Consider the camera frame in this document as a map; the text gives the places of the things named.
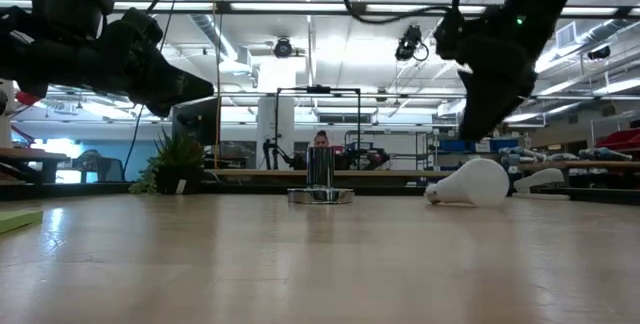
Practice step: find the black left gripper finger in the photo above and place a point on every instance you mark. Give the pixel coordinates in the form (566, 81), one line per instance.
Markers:
(175, 86)
(159, 110)

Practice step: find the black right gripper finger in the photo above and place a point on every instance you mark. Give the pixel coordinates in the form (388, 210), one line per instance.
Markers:
(515, 94)
(477, 104)

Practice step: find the white lightbulb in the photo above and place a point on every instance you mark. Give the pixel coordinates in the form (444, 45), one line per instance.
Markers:
(475, 181)

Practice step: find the chrome lamp socket base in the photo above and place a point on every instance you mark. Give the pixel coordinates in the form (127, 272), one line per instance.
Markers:
(320, 166)

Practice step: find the black background robot arm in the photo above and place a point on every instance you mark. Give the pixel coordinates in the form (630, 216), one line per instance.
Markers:
(272, 151)

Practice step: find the black computer monitor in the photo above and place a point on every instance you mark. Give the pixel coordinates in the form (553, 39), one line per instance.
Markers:
(197, 119)

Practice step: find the blue storage bin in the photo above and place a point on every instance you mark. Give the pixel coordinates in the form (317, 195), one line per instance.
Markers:
(505, 145)
(452, 146)

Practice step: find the green potted plant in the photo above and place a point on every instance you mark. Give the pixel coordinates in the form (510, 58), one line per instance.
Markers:
(175, 156)

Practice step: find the grey wrapped bundle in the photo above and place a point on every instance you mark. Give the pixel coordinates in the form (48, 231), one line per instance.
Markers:
(605, 154)
(520, 154)

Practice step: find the white ceiling vent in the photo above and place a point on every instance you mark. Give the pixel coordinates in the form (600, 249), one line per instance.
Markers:
(566, 35)

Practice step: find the dark office chair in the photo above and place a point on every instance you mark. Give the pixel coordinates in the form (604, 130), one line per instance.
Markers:
(110, 170)

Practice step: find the black ceiling fixture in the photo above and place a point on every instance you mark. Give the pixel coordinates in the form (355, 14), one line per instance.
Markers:
(599, 53)

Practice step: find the wooden workbench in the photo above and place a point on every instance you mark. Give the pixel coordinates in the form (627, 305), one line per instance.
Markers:
(30, 154)
(600, 165)

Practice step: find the red storage bin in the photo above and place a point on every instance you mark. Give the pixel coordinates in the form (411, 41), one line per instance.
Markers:
(622, 140)

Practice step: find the person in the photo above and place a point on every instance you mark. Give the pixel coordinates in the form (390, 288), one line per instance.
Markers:
(321, 140)

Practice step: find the green sticky note pad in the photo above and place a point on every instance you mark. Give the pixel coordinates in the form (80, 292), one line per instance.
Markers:
(15, 219)

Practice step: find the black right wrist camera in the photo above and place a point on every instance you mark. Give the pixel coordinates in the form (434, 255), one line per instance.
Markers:
(449, 34)

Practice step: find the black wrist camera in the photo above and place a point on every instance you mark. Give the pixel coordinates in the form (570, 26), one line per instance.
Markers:
(70, 9)
(449, 34)

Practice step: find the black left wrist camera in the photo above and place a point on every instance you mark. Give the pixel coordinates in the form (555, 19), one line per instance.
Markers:
(70, 9)

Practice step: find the light metal mounting bracket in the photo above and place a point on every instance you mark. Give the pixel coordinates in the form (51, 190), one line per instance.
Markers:
(540, 178)

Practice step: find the black ceiling camera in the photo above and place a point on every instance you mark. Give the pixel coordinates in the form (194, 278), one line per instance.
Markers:
(407, 44)

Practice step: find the black round dome camera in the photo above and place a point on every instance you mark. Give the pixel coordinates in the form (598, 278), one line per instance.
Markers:
(283, 48)

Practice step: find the black aluminium table frame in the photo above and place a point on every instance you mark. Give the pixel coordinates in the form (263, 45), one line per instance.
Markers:
(75, 190)

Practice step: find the white post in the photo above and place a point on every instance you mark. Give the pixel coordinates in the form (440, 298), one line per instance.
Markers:
(5, 136)

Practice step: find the black background rig frame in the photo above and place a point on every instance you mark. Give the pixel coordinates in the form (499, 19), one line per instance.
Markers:
(318, 89)

